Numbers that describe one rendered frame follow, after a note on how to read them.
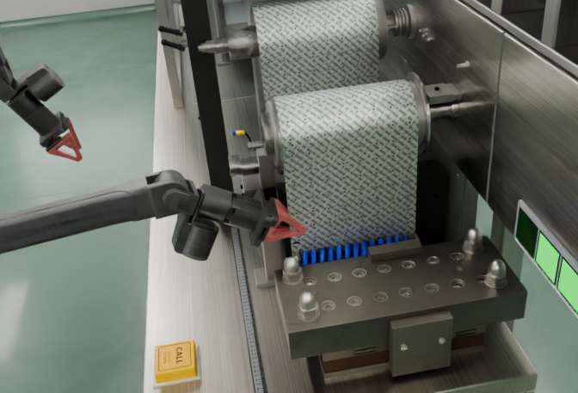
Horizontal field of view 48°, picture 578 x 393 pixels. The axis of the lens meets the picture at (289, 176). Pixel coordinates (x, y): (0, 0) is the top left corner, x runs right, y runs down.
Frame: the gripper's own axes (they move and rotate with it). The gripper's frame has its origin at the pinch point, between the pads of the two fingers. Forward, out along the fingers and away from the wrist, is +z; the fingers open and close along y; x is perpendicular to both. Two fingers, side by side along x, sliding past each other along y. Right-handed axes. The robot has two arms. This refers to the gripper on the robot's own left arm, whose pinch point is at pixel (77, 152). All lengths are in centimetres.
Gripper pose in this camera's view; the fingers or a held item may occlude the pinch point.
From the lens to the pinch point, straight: 164.9
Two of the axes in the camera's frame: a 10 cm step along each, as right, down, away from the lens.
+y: -3.0, -4.7, 8.3
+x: -7.9, 6.1, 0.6
